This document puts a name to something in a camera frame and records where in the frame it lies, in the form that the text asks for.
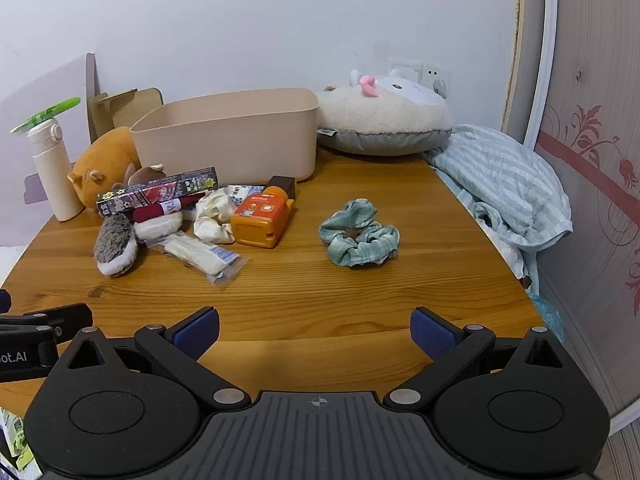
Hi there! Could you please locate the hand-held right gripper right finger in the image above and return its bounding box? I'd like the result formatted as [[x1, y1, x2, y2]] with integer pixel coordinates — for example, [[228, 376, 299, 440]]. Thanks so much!
[[382, 306, 576, 409]]

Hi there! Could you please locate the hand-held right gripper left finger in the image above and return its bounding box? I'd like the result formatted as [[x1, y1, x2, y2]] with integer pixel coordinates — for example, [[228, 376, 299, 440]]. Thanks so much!
[[60, 306, 253, 413]]

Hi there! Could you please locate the clear packet with white contents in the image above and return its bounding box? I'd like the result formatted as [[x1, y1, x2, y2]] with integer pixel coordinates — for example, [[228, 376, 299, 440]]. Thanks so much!
[[145, 232, 250, 287]]

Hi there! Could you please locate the grey furry plush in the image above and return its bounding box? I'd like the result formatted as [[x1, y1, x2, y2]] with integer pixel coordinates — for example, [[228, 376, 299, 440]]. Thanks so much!
[[94, 212, 140, 278]]

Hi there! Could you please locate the small white plush toy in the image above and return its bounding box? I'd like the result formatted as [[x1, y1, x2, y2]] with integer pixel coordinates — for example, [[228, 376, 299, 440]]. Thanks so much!
[[194, 187, 238, 245]]

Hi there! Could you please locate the orange box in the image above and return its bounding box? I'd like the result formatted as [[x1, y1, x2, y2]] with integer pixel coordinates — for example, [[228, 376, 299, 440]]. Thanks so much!
[[231, 186, 296, 249]]

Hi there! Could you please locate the blue white tissue packet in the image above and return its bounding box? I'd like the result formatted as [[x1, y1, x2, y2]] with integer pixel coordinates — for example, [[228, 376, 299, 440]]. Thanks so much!
[[227, 185, 265, 206]]

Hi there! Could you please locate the brown plush with white hat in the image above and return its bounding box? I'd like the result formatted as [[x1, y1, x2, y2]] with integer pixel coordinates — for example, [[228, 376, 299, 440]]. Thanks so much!
[[112, 162, 166, 188]]

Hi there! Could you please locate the small black box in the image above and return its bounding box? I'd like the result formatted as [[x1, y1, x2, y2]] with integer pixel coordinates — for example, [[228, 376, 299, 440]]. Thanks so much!
[[267, 175, 297, 200]]

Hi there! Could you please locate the beige plastic storage container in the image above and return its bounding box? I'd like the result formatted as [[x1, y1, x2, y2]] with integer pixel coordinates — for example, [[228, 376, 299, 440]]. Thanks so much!
[[130, 87, 320, 183]]

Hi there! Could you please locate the teal patterned cloth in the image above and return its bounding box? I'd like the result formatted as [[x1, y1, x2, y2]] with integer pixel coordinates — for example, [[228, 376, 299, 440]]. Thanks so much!
[[527, 292, 566, 346]]

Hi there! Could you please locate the white insulated bottle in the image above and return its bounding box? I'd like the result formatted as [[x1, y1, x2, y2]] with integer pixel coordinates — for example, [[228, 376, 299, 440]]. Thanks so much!
[[27, 122, 85, 222]]

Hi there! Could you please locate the orange plush animal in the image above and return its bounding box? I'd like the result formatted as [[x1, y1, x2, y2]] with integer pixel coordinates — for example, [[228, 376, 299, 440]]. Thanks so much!
[[67, 127, 138, 201]]

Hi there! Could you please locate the light blue cloth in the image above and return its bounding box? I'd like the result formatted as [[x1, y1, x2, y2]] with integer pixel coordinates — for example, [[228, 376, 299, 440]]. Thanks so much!
[[422, 125, 573, 251]]

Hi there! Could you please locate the green plastic stick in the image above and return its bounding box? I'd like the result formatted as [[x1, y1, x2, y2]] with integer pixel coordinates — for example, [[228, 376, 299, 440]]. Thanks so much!
[[10, 97, 82, 136]]

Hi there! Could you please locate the lilac board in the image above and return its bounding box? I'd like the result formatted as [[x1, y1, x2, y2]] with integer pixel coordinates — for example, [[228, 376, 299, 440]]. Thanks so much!
[[0, 52, 101, 206]]

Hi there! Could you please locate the cream sheep plush cushion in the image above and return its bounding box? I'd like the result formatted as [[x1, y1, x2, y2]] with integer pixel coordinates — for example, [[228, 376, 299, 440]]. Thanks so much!
[[316, 85, 453, 156]]

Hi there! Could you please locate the plywood stand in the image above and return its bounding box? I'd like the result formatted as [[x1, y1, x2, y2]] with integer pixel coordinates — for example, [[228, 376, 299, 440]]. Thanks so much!
[[87, 87, 163, 143]]

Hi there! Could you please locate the white cat plush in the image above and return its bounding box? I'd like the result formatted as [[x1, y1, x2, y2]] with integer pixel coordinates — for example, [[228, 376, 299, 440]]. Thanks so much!
[[349, 69, 448, 106]]

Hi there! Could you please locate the floral patterned panel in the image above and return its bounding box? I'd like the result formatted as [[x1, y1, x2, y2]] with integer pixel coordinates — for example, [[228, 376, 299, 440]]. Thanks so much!
[[500, 0, 640, 431]]

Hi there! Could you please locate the white wall socket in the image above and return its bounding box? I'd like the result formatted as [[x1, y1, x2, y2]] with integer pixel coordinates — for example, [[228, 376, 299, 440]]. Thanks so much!
[[387, 58, 452, 98]]

